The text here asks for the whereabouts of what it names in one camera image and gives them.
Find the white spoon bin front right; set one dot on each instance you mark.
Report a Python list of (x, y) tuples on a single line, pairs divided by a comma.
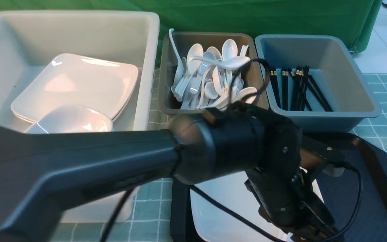
[(242, 94)]

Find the green backdrop cloth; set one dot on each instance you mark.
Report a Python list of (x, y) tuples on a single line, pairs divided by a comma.
[(351, 21)]

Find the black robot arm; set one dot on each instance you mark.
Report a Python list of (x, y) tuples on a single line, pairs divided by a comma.
[(43, 175)]

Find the black plastic serving tray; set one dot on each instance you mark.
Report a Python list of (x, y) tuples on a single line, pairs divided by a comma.
[(193, 219)]

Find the stack of white square plates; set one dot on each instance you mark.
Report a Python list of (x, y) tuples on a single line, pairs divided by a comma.
[(71, 79)]

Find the white ladle spoon bin edge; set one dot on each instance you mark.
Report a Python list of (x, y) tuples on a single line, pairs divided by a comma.
[(180, 67)]

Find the stack of white bowls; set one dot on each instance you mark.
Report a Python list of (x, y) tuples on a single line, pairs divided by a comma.
[(72, 119)]

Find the top white spoon in bin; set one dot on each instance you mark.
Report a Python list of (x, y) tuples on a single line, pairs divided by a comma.
[(231, 64)]

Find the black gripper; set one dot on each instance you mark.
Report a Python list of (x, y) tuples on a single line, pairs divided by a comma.
[(292, 206)]

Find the blue-grey plastic chopstick bin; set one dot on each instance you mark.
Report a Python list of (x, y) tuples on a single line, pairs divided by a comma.
[(334, 70)]

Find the large white plastic tub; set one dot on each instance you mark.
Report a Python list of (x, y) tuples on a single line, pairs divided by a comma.
[(31, 39)]

